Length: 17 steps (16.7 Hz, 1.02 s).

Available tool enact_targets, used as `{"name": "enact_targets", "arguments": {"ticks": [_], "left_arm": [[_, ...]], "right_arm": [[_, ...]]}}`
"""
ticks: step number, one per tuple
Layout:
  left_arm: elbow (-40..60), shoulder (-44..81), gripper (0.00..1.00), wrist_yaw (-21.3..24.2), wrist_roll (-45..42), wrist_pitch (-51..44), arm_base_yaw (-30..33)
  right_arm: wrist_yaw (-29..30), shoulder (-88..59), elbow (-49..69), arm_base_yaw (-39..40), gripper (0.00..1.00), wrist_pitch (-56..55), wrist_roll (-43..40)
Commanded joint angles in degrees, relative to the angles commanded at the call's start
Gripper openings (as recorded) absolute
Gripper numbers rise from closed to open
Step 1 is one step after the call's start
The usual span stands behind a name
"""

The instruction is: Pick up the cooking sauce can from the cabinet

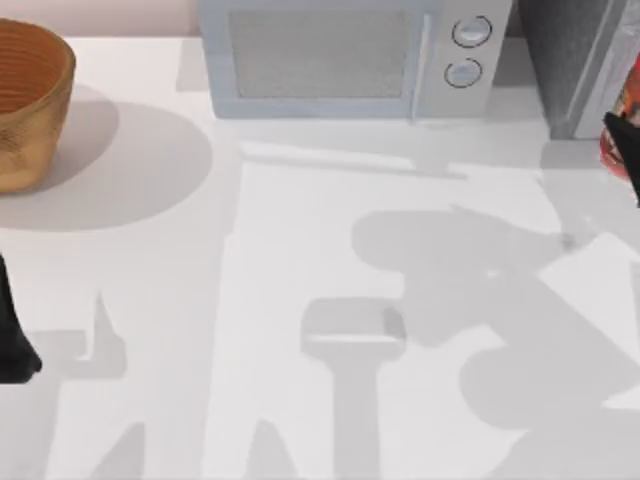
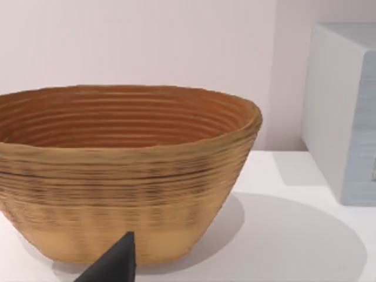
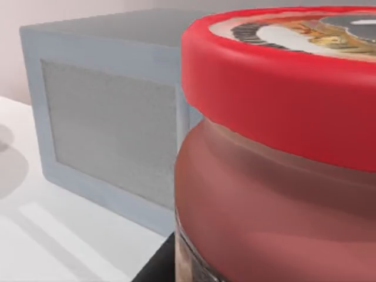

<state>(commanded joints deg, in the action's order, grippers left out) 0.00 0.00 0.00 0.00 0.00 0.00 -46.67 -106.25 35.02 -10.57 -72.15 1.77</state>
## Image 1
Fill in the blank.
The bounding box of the pale microwave oven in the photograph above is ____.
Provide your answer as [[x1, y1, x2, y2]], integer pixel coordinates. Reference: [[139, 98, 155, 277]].
[[193, 0, 515, 123]]

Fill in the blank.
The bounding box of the microwave door handle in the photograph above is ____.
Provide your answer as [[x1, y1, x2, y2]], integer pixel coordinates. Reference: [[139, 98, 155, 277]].
[[410, 13, 432, 122]]

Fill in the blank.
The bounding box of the round microwave knob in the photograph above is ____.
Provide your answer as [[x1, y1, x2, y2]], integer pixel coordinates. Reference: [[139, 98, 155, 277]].
[[443, 56, 484, 91], [451, 14, 494, 50]]

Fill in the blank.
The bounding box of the microwave oven door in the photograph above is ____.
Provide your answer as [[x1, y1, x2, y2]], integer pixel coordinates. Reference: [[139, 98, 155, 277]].
[[198, 0, 432, 122]]

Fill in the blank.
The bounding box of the grey cabinet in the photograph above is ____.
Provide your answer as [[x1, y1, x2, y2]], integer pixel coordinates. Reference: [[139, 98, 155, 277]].
[[517, 0, 640, 142]]

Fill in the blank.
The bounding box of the woven brown basket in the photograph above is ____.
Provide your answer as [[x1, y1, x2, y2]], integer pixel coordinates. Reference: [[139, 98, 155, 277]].
[[0, 18, 78, 194]]

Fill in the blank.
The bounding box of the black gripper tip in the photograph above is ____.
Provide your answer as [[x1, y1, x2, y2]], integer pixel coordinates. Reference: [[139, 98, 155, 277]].
[[0, 253, 44, 387]]

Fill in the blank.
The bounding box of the red patterned can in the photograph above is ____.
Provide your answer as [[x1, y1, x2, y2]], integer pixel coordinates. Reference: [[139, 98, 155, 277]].
[[599, 62, 640, 182]]

